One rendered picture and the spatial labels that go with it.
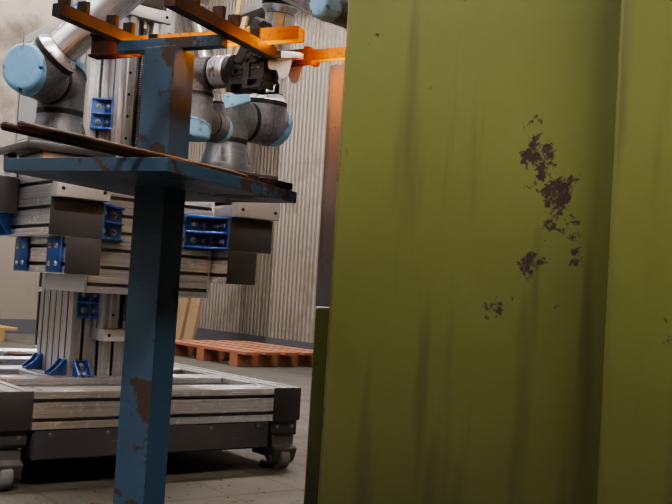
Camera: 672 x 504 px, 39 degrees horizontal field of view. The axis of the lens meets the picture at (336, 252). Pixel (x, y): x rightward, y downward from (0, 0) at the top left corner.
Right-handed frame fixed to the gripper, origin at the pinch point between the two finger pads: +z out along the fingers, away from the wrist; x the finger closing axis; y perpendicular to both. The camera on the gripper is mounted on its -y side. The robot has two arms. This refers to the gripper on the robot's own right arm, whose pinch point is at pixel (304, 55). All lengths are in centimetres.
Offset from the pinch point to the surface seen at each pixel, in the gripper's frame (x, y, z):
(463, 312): 48, 52, 64
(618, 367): 58, 57, 88
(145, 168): 69, 35, 23
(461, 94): 49, 22, 62
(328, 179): 22.0, 30.1, 23.3
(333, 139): 22.0, 22.8, 23.7
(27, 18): -358, -162, -547
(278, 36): 38.2, 7.8, 21.7
